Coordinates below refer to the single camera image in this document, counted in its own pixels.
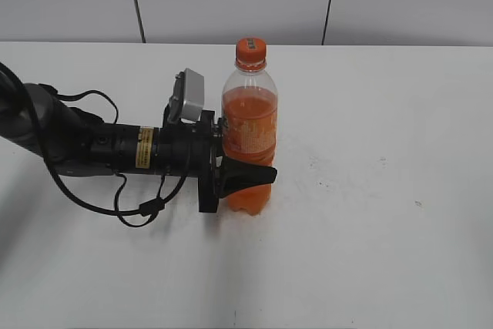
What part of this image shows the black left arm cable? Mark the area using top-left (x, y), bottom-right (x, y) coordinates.
top-left (0, 62), bottom-right (193, 229)

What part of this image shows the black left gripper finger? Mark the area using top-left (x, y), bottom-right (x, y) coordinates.
top-left (216, 117), bottom-right (228, 140)
top-left (220, 158), bottom-right (277, 198)

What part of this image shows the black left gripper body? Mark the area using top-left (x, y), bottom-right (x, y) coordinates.
top-left (153, 109), bottom-right (222, 213)

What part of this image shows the orange drink plastic bottle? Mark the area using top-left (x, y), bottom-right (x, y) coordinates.
top-left (220, 57), bottom-right (279, 217)

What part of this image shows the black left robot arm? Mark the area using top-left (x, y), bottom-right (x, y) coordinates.
top-left (1, 66), bottom-right (277, 213)

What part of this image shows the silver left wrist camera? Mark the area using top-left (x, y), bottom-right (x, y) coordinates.
top-left (166, 68), bottom-right (205, 124)

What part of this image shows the orange bottle cap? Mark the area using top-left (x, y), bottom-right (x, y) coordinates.
top-left (235, 37), bottom-right (267, 71)

